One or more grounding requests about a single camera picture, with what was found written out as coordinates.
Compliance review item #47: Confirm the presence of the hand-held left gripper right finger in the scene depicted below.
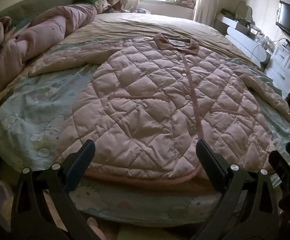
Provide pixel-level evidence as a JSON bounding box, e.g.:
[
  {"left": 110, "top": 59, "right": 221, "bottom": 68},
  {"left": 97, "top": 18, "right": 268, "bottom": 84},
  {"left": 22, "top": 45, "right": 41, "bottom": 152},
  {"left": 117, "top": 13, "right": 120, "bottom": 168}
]
[{"left": 190, "top": 139, "right": 280, "bottom": 240}]

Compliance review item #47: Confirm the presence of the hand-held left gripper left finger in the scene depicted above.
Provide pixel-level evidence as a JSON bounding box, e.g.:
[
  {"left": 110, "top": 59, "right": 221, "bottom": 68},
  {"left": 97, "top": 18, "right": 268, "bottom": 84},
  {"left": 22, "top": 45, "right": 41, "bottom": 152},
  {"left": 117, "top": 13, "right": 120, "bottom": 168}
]
[{"left": 10, "top": 139, "right": 103, "bottom": 240}]

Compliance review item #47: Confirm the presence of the pink quilted jacket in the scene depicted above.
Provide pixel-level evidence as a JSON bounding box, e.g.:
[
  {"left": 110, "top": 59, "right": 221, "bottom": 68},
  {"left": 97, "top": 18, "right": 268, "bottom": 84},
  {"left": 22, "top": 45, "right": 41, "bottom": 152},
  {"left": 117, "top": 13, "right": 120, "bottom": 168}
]
[{"left": 28, "top": 33, "right": 290, "bottom": 186}]

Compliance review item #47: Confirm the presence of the pile of mixed clothes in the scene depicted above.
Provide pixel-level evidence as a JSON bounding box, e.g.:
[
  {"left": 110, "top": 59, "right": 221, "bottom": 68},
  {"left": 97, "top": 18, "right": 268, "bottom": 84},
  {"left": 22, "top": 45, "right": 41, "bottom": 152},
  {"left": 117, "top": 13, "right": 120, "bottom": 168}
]
[{"left": 74, "top": 0, "right": 126, "bottom": 15}]

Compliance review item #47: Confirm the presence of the light blue cartoon blanket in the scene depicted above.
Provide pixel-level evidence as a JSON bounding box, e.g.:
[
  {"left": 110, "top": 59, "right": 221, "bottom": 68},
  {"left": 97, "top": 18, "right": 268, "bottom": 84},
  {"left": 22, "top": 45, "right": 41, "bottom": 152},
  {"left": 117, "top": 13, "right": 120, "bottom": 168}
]
[{"left": 0, "top": 37, "right": 290, "bottom": 227}]

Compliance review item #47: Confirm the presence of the white drawer dresser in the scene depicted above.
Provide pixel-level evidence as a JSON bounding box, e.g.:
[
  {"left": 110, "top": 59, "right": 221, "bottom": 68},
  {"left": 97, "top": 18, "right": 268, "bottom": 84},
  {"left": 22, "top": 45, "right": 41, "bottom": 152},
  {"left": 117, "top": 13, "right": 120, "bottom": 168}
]
[{"left": 263, "top": 39, "right": 290, "bottom": 98}]

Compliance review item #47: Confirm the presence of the row of small cosmetic items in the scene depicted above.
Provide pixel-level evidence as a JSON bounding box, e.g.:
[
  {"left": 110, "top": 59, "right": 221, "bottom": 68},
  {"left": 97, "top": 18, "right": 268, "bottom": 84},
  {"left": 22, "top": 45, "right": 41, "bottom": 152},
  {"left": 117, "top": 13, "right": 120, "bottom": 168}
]
[{"left": 240, "top": 17, "right": 271, "bottom": 46}]

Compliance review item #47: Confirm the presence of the white vanity table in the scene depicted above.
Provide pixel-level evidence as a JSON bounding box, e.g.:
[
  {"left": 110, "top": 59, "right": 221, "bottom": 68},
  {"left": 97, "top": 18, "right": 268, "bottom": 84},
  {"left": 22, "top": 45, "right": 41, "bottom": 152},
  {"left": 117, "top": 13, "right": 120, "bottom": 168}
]
[{"left": 214, "top": 12, "right": 272, "bottom": 70}]

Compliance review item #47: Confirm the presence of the rolled pink duvet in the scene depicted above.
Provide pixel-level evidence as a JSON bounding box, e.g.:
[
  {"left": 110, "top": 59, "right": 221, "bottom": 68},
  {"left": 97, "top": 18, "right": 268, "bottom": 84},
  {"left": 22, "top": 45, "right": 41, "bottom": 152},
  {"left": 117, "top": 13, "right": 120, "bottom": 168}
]
[{"left": 0, "top": 4, "right": 98, "bottom": 105}]

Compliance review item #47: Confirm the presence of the beige bed sheet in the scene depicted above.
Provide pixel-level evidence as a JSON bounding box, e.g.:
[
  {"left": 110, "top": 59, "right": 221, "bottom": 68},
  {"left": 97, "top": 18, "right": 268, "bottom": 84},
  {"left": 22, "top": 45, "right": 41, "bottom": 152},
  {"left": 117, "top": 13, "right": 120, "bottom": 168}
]
[{"left": 60, "top": 12, "right": 264, "bottom": 68}]

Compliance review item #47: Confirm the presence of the vanity mirror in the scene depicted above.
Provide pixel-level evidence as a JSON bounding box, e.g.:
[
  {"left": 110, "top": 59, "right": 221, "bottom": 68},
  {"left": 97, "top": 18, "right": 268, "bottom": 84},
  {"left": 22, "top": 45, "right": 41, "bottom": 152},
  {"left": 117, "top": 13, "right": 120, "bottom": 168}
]
[{"left": 235, "top": 1, "right": 254, "bottom": 18}]

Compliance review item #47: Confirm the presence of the green padded headboard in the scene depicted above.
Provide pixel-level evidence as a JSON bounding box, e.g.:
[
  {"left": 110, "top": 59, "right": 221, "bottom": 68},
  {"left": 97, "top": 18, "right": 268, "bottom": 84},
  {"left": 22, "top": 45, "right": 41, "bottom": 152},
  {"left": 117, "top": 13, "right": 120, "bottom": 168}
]
[{"left": 0, "top": 0, "right": 76, "bottom": 25}]

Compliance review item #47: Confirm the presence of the white cable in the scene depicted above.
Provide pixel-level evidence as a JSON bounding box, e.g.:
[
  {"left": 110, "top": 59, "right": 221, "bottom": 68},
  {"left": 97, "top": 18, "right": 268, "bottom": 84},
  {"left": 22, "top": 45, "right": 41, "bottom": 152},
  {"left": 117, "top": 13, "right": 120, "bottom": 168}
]
[{"left": 251, "top": 38, "right": 289, "bottom": 58}]

